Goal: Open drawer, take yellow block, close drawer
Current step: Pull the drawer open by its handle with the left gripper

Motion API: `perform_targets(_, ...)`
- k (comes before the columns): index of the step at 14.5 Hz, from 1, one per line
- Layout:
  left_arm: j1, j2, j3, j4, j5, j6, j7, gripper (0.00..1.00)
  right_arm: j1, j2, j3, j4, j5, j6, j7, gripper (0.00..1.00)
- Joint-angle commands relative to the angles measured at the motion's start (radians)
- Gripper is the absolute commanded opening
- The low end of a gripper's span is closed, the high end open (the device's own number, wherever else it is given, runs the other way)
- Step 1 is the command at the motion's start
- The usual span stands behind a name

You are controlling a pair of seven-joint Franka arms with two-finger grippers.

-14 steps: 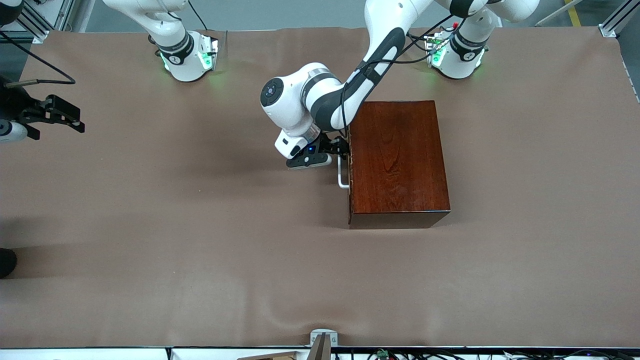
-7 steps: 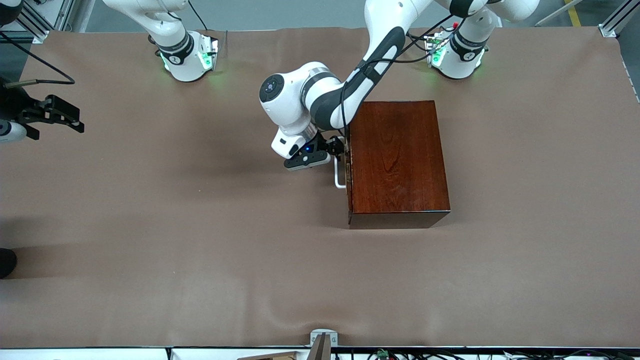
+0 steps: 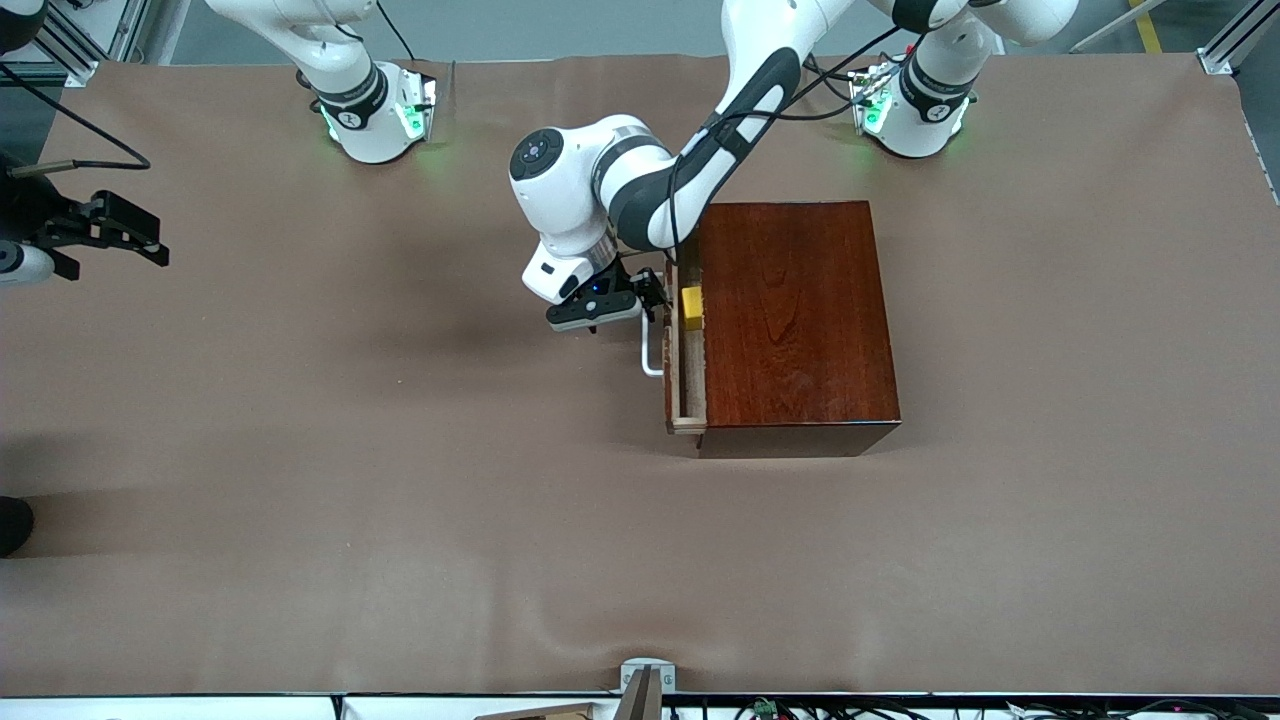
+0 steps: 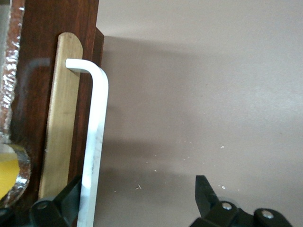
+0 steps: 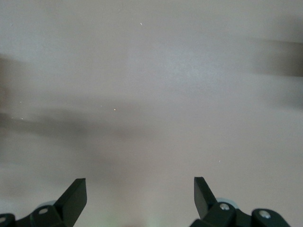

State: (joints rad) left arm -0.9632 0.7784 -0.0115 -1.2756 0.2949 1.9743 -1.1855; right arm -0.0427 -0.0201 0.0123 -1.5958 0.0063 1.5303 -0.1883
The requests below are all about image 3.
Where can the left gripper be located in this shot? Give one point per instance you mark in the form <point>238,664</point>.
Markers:
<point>637,282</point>

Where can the yellow block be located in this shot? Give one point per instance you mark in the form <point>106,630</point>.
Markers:
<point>692,308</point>

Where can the light wood drawer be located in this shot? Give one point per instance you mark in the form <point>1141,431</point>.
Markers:
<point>690,380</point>

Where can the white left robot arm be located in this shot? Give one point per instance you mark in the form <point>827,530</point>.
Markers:
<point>640,190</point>

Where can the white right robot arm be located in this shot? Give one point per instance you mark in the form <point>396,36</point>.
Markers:
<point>360,110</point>

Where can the dark brown wooden cabinet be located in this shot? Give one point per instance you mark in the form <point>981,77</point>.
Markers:
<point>800,320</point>

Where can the brown table cover sheet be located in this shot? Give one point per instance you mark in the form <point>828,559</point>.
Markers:
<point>400,480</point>

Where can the brown wooden board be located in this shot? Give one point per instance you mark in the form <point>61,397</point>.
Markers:
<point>540,713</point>

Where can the aluminium frame structure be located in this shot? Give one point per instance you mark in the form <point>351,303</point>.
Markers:
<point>110,30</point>

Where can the grey metal camera bracket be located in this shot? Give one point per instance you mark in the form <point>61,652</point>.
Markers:
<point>647,675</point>

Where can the aluminium frame profile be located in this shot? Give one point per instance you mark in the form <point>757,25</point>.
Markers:
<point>1235,35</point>

